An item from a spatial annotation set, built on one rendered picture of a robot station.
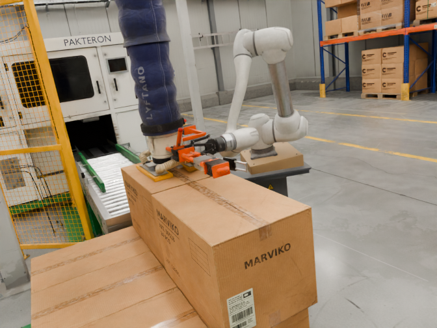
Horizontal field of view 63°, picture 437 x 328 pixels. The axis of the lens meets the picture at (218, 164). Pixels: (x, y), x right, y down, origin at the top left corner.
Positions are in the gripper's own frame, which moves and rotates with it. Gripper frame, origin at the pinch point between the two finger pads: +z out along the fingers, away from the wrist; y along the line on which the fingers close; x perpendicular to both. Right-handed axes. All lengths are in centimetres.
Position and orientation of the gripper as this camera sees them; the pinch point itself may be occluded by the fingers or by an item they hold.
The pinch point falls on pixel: (185, 153)
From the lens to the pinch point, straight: 170.5
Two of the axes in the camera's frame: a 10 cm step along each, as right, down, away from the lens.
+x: -4.7, -1.9, 8.6
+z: -8.7, 2.5, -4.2
